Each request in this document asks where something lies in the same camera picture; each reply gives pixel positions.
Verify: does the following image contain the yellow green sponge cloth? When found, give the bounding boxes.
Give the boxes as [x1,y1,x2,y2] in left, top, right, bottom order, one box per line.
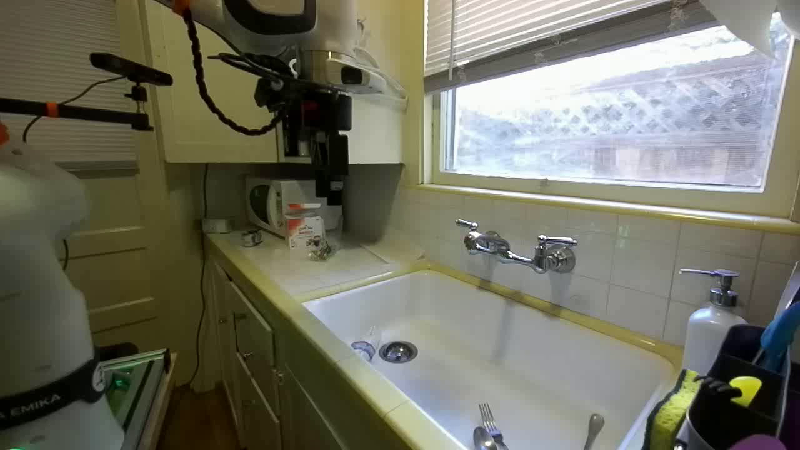
[644,369,705,450]

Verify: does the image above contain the cream base cabinet drawers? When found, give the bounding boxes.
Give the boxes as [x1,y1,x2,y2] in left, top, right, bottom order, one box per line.
[204,247,396,450]

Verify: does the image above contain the white ceramic sink basin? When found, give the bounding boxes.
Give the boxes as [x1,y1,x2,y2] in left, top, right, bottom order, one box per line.
[302,267,685,450]

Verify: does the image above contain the black external camera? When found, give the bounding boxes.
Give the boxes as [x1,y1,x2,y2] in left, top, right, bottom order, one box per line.
[89,51,176,90]

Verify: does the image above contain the black boom with orange band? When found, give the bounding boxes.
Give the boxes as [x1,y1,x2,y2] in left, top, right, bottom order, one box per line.
[0,82,157,136]

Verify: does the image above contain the white window blind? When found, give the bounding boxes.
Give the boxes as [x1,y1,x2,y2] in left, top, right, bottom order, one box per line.
[422,0,695,95]

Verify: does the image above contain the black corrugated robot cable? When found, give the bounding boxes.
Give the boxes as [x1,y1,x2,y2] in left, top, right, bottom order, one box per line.
[171,0,285,141]

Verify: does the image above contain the white pump soap bottle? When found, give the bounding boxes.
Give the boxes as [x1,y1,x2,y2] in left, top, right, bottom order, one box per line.
[679,266,751,380]

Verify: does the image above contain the bluish sink stopper ring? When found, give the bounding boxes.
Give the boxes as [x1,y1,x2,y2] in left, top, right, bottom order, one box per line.
[349,339,379,364]

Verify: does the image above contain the black dish rack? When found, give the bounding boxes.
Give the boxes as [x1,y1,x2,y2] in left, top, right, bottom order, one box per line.
[680,322,796,450]

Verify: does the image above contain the purple item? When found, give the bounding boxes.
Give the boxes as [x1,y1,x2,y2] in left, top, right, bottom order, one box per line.
[730,432,791,450]

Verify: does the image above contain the blind tilt wand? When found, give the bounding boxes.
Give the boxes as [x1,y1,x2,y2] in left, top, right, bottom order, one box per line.
[446,0,461,85]

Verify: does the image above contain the metal framed tray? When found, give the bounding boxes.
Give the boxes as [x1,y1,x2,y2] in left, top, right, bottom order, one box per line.
[94,344,179,450]

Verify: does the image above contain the cream wall cabinet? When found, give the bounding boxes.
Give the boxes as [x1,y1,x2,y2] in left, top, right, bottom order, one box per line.
[139,0,410,167]

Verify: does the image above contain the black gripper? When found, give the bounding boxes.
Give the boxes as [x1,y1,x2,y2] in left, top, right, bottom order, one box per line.
[281,85,356,207]

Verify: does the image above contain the metal sink drain strainer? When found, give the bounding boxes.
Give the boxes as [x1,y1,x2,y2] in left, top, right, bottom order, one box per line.
[379,339,421,369]

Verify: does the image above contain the cream panelled door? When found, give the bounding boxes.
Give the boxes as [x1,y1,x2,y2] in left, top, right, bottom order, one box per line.
[59,130,209,396]

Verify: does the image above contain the thin black camera cable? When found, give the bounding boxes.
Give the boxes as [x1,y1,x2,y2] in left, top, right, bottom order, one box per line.
[19,72,130,146]

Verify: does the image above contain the black hanging power cable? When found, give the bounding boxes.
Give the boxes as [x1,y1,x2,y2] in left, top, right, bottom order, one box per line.
[187,164,210,394]

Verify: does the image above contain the chrome wall faucet body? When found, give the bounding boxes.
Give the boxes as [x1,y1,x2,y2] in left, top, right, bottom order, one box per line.
[464,227,580,279]

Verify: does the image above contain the chrome faucet spout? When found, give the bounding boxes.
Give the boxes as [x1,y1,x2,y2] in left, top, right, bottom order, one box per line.
[474,231,514,257]

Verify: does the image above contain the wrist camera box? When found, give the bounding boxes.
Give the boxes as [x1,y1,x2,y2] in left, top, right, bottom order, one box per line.
[335,64,370,90]

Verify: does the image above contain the window with cream frame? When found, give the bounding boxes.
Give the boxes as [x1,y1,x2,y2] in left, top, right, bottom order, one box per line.
[422,14,800,224]

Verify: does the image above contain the blue brush handle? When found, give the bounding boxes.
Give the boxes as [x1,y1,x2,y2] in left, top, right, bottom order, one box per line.
[756,297,800,375]

